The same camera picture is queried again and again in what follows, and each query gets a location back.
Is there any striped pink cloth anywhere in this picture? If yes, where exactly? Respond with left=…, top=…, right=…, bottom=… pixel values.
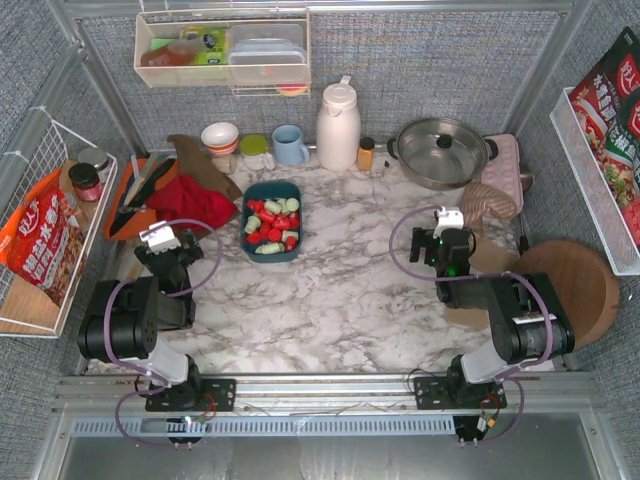
left=459, top=182, right=518, bottom=237

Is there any brown cardboard square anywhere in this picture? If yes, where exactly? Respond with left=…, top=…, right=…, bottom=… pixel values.
left=444, top=307, right=489, bottom=330
left=469, top=238, right=519, bottom=274

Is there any steel pot with lid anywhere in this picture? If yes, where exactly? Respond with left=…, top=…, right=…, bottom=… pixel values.
left=386, top=117, right=499, bottom=191

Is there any teal storage basket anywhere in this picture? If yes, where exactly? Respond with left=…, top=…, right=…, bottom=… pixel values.
left=240, top=181, right=303, bottom=264

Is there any green coffee capsule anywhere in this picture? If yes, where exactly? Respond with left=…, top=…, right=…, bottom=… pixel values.
left=281, top=230, right=299, bottom=243
left=255, top=242, right=285, bottom=255
left=286, top=198, right=300, bottom=212
left=244, top=215, right=261, bottom=234
left=264, top=200, right=282, bottom=214

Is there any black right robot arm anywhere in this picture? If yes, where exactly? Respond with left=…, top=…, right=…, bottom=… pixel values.
left=409, top=227, right=576, bottom=406

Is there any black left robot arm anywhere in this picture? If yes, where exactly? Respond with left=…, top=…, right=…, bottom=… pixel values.
left=77, top=229, right=203, bottom=395

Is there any red coffee capsule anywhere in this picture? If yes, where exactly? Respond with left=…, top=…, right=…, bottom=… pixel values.
left=285, top=236, right=298, bottom=251
left=268, top=228, right=282, bottom=242
left=258, top=209, right=276, bottom=223
left=273, top=216, right=291, bottom=230
left=289, top=211, right=300, bottom=228
left=246, top=232, right=262, bottom=245
left=247, top=199, right=265, bottom=213

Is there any right white mesh basket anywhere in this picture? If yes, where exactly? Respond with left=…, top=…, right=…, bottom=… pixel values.
left=549, top=87, right=639, bottom=276

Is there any orange tray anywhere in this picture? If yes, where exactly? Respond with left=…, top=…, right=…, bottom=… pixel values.
left=103, top=157, right=178, bottom=241

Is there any black knife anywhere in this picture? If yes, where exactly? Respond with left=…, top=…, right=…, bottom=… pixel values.
left=108, top=158, right=176, bottom=238

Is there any red cloth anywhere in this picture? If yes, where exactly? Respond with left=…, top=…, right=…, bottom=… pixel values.
left=145, top=175, right=238, bottom=229

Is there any pink egg tray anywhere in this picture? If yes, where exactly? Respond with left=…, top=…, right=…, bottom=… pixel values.
left=480, top=134, right=524, bottom=213

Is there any brown cloth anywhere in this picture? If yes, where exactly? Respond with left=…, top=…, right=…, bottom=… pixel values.
left=167, top=134, right=242, bottom=201

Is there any dark lid jar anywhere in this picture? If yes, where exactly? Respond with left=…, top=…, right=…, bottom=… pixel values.
left=68, top=163, right=103, bottom=202

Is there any orange seasoning bag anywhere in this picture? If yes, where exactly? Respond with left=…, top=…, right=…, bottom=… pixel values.
left=1, top=169, right=84, bottom=306

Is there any orange spice bottle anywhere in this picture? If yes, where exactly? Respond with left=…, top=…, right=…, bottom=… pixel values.
left=356, top=137, right=375, bottom=171

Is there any white orange striped bowl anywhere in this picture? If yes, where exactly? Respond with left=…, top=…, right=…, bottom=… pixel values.
left=200, top=122, right=239, bottom=156

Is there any round wooden cutting board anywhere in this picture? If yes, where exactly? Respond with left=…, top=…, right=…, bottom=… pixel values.
left=514, top=240, right=620, bottom=349

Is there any green lid white cup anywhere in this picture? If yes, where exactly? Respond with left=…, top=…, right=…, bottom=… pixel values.
left=239, top=134, right=275, bottom=171

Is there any light blue mug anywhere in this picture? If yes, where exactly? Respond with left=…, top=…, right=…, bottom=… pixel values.
left=272, top=125, right=310, bottom=166

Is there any white thermos jug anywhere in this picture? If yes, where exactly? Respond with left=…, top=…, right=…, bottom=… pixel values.
left=316, top=75, right=361, bottom=172

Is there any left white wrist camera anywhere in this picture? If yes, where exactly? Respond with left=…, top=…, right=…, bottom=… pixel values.
left=139, top=221, right=181, bottom=254

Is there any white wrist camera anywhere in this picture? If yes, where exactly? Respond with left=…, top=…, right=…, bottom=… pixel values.
left=139, top=221, right=181, bottom=254
left=433, top=207, right=464, bottom=238

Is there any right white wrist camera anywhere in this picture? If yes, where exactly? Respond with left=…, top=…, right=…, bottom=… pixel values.
left=433, top=207, right=464, bottom=238

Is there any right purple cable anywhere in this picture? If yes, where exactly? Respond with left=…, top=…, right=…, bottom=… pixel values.
left=388, top=204, right=554, bottom=446

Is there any purple cable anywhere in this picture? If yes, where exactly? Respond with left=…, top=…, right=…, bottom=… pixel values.
left=113, top=218, right=223, bottom=448
left=388, top=204, right=554, bottom=446

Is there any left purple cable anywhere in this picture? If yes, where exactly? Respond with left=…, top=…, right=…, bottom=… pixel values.
left=113, top=218, right=223, bottom=448

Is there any left white wire basket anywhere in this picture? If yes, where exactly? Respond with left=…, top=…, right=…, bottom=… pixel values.
left=1, top=106, right=118, bottom=338

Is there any aluminium front rail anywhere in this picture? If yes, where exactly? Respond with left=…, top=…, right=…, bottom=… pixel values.
left=52, top=371, right=607, bottom=416

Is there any white wall basket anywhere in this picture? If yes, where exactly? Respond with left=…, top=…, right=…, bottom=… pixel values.
left=134, top=9, right=311, bottom=95

